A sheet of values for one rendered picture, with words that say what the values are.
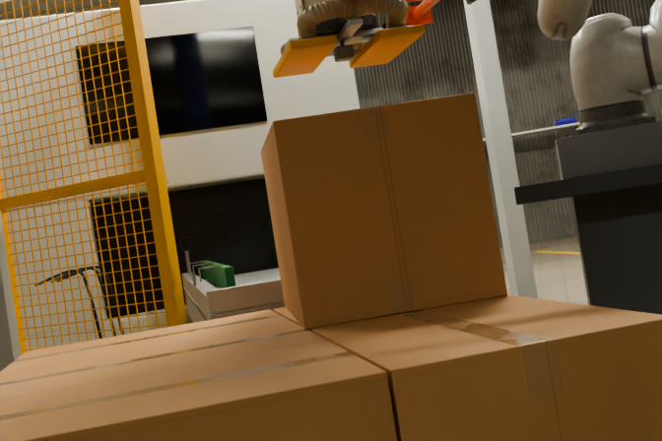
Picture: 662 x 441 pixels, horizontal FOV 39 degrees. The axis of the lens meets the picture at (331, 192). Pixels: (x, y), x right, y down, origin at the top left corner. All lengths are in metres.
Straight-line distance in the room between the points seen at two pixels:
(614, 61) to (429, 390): 1.26
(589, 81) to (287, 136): 0.83
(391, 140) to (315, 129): 0.15
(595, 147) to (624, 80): 0.18
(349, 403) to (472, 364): 0.17
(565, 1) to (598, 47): 0.25
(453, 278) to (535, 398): 0.61
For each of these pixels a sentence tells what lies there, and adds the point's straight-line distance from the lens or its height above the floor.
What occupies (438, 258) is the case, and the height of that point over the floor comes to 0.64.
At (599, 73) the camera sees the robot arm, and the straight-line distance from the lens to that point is 2.28.
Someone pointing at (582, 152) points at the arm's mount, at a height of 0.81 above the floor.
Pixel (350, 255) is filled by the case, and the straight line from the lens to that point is 1.77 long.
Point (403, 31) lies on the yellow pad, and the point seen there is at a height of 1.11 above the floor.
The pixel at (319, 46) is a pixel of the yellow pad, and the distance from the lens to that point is 1.95.
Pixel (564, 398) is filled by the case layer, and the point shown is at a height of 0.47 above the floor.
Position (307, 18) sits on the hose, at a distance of 1.94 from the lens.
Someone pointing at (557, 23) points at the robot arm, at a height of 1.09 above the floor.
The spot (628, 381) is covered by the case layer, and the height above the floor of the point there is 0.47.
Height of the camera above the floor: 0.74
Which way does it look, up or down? 2 degrees up
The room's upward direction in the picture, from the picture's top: 9 degrees counter-clockwise
